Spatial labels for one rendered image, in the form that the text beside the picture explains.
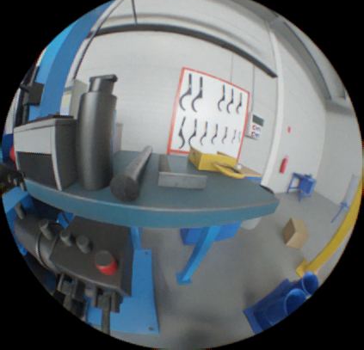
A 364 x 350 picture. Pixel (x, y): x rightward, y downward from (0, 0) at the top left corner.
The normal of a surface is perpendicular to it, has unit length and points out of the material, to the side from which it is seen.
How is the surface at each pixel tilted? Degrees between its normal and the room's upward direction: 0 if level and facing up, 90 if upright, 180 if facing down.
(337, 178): 90
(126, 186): 89
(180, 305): 0
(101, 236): 0
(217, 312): 0
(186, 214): 90
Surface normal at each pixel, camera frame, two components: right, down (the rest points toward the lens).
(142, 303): 0.16, -0.94
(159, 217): 0.18, 0.32
